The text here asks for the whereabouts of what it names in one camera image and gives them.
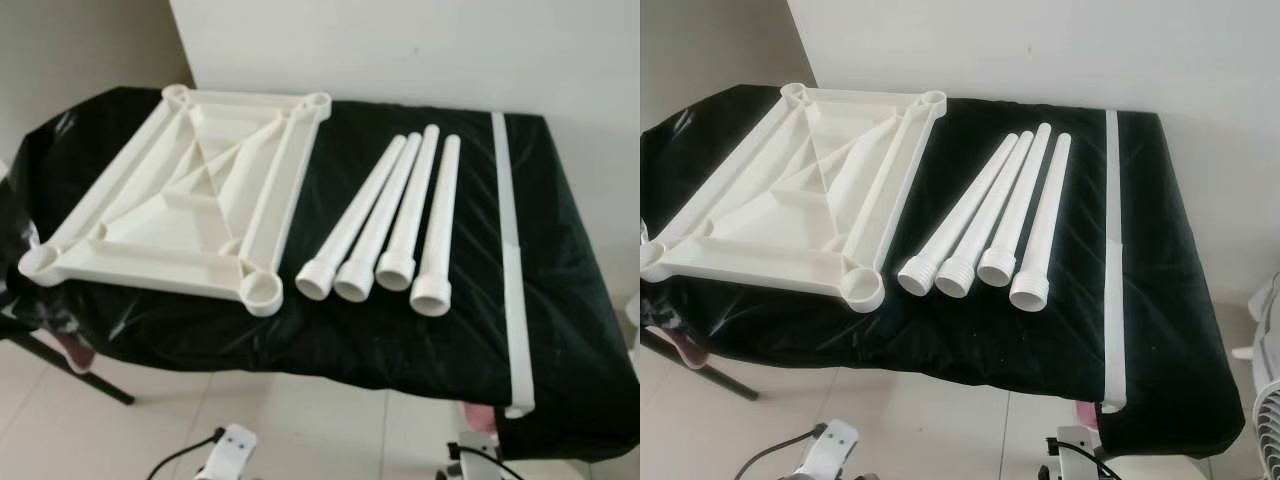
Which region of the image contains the black metal table leg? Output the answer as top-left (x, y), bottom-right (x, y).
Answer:
top-left (645, 330), bottom-right (759, 401)
top-left (10, 335), bottom-right (136, 406)

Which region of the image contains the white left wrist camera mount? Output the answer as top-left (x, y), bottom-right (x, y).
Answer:
top-left (800, 420), bottom-right (861, 480)
top-left (205, 424), bottom-right (259, 480)

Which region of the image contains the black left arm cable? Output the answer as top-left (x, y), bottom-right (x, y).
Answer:
top-left (735, 425), bottom-right (826, 480)
top-left (148, 428), bottom-right (226, 480)

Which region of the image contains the black plastic table cover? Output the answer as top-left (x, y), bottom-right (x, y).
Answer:
top-left (0, 86), bottom-right (640, 463)
top-left (640, 84), bottom-right (1246, 461)

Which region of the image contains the white plastic table leg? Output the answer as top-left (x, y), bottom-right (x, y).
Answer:
top-left (897, 132), bottom-right (1019, 297)
top-left (333, 132), bottom-right (424, 303)
top-left (409, 134), bottom-right (462, 318)
top-left (1009, 132), bottom-right (1072, 313)
top-left (935, 130), bottom-right (1034, 299)
top-left (295, 135), bottom-right (410, 301)
top-left (375, 124), bottom-right (441, 292)
top-left (977, 122), bottom-right (1052, 289)

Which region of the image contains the white plastic children table top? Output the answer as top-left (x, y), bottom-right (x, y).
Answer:
top-left (640, 82), bottom-right (948, 314)
top-left (18, 84), bottom-right (333, 318)

